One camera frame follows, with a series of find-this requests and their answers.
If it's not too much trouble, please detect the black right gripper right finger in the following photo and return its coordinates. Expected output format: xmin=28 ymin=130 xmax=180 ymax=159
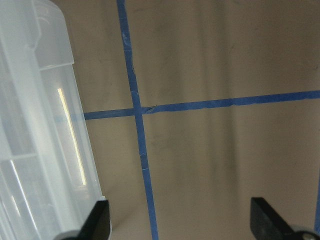
xmin=250 ymin=197 xmax=299 ymax=240

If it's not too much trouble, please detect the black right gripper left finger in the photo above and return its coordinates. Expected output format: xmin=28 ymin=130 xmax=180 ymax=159
xmin=74 ymin=200 xmax=111 ymax=240

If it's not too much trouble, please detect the clear plastic box lid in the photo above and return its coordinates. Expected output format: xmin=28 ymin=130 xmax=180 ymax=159
xmin=0 ymin=0 xmax=104 ymax=240

